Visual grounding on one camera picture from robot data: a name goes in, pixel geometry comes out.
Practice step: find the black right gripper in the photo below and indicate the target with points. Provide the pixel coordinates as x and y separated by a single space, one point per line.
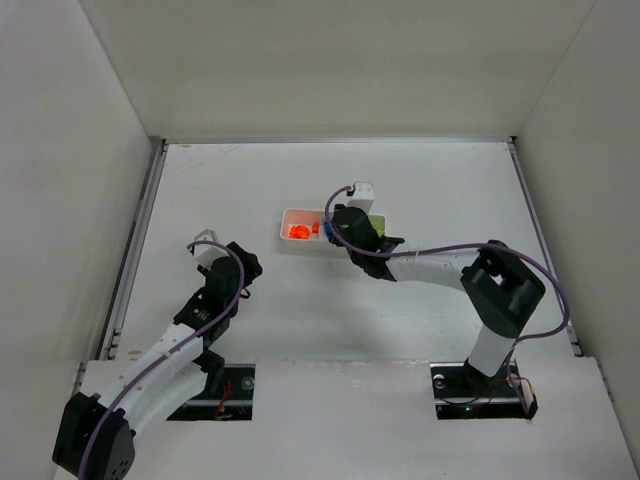
343 220

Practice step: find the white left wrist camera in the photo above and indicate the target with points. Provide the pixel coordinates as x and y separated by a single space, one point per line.
204 248

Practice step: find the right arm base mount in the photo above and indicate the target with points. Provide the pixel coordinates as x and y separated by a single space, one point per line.
460 393

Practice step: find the orange round lego piece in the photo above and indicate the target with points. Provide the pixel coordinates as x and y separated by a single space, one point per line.
299 232

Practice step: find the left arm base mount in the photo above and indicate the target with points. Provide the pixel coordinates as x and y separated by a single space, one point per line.
227 395

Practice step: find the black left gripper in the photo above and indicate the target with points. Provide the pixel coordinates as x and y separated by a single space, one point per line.
249 261

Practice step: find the white three-compartment tray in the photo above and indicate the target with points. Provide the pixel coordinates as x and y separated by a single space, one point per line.
317 242

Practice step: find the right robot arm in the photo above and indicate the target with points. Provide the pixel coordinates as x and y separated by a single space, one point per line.
502 289

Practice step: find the small blue lego piece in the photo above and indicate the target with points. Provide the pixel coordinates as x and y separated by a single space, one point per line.
327 229

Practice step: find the green 2x3 lego brick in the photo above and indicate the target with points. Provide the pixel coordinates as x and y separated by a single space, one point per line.
379 227

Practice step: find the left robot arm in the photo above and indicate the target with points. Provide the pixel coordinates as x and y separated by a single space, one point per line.
99 433

